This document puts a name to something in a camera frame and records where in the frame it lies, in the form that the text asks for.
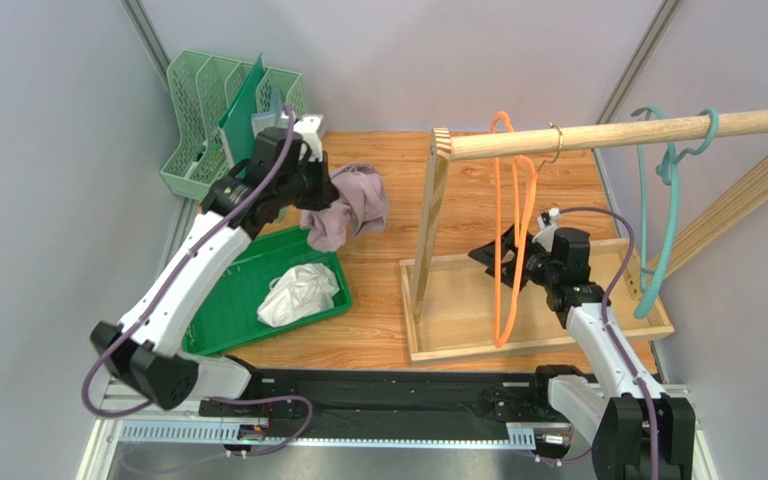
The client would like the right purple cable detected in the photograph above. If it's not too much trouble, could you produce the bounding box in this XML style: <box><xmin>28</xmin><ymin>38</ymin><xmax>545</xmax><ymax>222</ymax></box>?
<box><xmin>533</xmin><ymin>206</ymin><xmax>662</xmax><ymax>480</ymax></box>

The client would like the green plastic tray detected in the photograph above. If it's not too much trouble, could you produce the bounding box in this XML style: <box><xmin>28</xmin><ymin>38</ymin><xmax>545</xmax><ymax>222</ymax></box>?
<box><xmin>182</xmin><ymin>227</ymin><xmax>353</xmax><ymax>356</ymax></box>

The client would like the light green file organizer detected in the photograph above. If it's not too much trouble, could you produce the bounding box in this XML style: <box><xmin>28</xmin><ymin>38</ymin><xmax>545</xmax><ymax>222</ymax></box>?
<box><xmin>161</xmin><ymin>50</ymin><xmax>310</xmax><ymax>200</ymax></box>

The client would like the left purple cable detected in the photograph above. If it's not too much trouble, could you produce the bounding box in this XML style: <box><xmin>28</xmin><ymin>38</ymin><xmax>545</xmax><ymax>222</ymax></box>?
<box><xmin>81</xmin><ymin>106</ymin><xmax>315</xmax><ymax>457</ymax></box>

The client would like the wooden clothes rack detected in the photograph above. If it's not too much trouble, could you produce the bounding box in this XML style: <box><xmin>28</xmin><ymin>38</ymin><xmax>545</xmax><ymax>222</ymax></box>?
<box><xmin>399</xmin><ymin>110</ymin><xmax>768</xmax><ymax>364</ymax></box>

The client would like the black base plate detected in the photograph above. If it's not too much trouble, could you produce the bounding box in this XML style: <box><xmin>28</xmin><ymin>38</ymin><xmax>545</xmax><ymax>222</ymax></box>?
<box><xmin>198</xmin><ymin>369</ymin><xmax>570</xmax><ymax>441</ymax></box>

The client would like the mauve tank top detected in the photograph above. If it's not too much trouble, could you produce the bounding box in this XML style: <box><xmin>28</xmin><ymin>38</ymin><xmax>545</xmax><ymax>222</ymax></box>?
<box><xmin>300</xmin><ymin>162</ymin><xmax>390</xmax><ymax>252</ymax></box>

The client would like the aluminium frame rail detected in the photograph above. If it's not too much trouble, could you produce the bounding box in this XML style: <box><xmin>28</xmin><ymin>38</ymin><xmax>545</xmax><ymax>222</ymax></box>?
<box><xmin>76</xmin><ymin>382</ymin><xmax>718</xmax><ymax>480</ymax></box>

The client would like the orange velvet hanger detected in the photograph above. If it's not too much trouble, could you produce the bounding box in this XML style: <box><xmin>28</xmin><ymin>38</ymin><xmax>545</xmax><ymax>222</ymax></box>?
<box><xmin>489</xmin><ymin>111</ymin><xmax>564</xmax><ymax>349</ymax></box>

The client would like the dark green folder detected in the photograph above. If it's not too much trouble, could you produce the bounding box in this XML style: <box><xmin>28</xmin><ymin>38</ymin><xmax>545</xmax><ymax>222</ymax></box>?
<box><xmin>218</xmin><ymin>55</ymin><xmax>265</xmax><ymax>166</ymax></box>

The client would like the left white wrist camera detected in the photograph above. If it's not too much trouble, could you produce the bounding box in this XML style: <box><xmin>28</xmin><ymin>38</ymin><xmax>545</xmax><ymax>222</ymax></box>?
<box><xmin>294</xmin><ymin>114</ymin><xmax>325</xmax><ymax>163</ymax></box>

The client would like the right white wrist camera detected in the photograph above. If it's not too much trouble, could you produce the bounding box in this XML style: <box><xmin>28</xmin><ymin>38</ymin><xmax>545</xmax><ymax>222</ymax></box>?
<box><xmin>532</xmin><ymin>207</ymin><xmax>561</xmax><ymax>252</ymax></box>

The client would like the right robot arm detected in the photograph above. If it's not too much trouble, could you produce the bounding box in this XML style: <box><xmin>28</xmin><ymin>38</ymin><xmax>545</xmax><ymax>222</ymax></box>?
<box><xmin>468</xmin><ymin>226</ymin><xmax>696</xmax><ymax>479</ymax></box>

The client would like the teal hanger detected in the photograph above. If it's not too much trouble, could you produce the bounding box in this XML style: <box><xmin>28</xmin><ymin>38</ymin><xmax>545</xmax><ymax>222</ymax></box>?
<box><xmin>631</xmin><ymin>106</ymin><xmax>720</xmax><ymax>319</ymax></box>

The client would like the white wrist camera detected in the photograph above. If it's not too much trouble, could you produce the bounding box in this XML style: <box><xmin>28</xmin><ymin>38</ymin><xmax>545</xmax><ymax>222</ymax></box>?
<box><xmin>294</xmin><ymin>114</ymin><xmax>325</xmax><ymax>163</ymax></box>
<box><xmin>532</xmin><ymin>207</ymin><xmax>561</xmax><ymax>252</ymax></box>

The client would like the grey mesh pouch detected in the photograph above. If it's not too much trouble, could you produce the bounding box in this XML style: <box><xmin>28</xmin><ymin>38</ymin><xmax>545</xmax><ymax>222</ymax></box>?
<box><xmin>250</xmin><ymin>87</ymin><xmax>289</xmax><ymax>137</ymax></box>

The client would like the white tank top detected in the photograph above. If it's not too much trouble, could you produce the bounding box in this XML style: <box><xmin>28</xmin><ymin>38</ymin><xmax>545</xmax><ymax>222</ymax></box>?
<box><xmin>256</xmin><ymin>263</ymin><xmax>341</xmax><ymax>328</ymax></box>

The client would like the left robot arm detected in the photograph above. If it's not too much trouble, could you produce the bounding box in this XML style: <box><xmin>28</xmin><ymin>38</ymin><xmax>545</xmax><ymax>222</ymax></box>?
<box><xmin>89</xmin><ymin>115</ymin><xmax>339</xmax><ymax>410</ymax></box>

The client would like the purple cable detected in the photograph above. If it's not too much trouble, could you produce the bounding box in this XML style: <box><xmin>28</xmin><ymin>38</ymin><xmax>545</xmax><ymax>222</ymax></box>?
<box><xmin>81</xmin><ymin>106</ymin><xmax>315</xmax><ymax>457</ymax></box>
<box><xmin>533</xmin><ymin>206</ymin><xmax>662</xmax><ymax>480</ymax></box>

